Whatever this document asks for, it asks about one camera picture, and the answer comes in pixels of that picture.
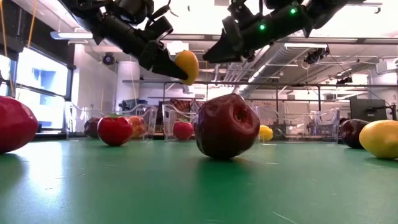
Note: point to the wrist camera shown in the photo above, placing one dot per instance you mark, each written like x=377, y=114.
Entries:
x=233, y=29
x=160, y=29

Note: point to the black ceiling spotlight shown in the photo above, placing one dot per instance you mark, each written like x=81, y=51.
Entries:
x=343, y=80

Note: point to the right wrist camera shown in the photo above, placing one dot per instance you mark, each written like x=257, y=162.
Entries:
x=233, y=29

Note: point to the black pipe rack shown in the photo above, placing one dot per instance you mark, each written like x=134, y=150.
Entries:
x=319, y=98

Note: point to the yellow lemon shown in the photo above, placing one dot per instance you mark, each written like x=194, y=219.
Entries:
x=266, y=133
x=381, y=140

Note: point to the white ceiling ducts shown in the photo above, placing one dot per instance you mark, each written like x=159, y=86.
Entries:
x=267, y=62

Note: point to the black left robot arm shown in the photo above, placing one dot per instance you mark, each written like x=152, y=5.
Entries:
x=133, y=9

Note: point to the bright window dark frame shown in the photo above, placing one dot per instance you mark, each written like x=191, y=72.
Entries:
x=40, y=71

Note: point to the red strawberry toy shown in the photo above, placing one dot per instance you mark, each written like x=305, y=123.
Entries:
x=115, y=132

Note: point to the white ceiling light box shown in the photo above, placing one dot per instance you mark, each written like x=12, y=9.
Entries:
x=177, y=47

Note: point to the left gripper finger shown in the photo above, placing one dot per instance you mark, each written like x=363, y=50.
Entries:
x=158, y=63

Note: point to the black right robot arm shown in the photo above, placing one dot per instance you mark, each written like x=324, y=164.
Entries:
x=311, y=12

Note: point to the white air conditioner unit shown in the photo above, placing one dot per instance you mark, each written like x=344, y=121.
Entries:
x=387, y=66

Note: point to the orange-yellow lemon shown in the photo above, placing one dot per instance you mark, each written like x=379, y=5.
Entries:
x=189, y=62

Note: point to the white round pillar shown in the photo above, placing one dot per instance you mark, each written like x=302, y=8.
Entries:
x=127, y=84

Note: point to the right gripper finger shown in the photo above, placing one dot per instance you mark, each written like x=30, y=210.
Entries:
x=227, y=53

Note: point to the green table mat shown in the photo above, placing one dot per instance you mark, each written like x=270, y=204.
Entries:
x=155, y=193

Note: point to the red and yellow apple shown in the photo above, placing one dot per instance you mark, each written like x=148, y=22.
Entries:
x=138, y=126

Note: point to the clear plastic bin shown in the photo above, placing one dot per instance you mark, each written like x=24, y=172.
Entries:
x=74, y=121
x=311, y=130
x=168, y=115

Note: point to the dented dark red apple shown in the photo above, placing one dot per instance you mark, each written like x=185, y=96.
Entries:
x=224, y=130

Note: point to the black room monitor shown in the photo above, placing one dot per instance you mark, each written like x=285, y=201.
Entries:
x=367, y=109

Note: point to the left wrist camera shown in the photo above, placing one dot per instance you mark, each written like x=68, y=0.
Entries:
x=160, y=29

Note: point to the round black ceiling device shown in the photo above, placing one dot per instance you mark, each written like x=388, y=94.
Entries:
x=108, y=59

